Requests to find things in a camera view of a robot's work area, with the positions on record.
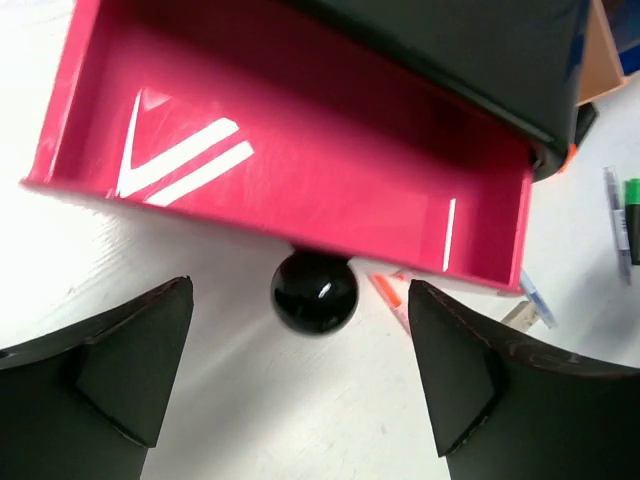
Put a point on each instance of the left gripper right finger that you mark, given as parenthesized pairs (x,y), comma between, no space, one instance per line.
(503,405)

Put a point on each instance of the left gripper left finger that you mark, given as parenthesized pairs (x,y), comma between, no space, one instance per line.
(88,401)

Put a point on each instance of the black pink drawer organizer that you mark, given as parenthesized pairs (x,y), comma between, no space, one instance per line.
(404,134)

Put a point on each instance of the blue plastic folder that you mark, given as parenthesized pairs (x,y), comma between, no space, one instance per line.
(624,21)

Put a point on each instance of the white eraser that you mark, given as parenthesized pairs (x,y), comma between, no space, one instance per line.
(522,317)

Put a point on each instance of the blue clear pen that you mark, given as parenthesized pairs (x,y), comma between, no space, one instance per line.
(540,305)

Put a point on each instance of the long red pen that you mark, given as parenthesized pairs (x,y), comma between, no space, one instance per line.
(391,296)

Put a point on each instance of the dark clear pen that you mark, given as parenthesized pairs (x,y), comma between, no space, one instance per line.
(618,223)

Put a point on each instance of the green highlighter marker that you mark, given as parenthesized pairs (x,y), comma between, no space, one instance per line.
(632,213)

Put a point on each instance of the orange highlighter marker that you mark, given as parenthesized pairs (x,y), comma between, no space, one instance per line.
(570,156)

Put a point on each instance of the peach file rack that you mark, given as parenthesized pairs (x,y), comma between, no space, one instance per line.
(602,71)

